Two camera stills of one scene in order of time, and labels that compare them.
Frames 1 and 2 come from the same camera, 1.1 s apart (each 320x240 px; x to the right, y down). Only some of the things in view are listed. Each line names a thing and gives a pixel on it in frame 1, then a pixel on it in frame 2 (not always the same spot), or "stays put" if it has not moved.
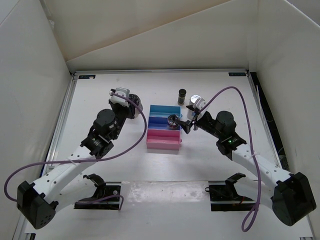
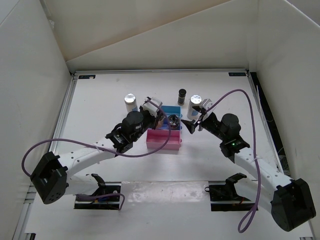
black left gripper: [132, 107] to [154, 120]
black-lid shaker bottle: [135, 98] to [162, 123]
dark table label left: [86, 76] stays put
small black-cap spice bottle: [182, 93] stays put
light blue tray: [164, 110] stays put
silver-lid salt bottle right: [191, 112] stays put
